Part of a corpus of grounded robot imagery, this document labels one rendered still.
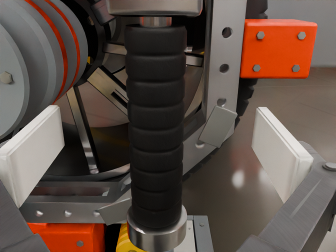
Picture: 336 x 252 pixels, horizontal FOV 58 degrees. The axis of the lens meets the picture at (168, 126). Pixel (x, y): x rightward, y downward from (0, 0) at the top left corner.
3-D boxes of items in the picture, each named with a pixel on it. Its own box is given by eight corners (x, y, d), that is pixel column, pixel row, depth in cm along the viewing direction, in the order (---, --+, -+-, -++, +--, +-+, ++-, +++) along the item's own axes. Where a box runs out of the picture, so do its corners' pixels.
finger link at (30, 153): (19, 210, 15) (3, 210, 15) (65, 145, 21) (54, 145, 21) (7, 154, 13) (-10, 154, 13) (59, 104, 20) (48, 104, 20)
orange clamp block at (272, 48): (228, 67, 46) (287, 67, 46) (239, 79, 39) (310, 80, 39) (232, 18, 43) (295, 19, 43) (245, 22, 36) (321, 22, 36)
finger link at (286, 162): (298, 157, 13) (315, 157, 13) (255, 106, 20) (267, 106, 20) (287, 212, 15) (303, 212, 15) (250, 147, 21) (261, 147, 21)
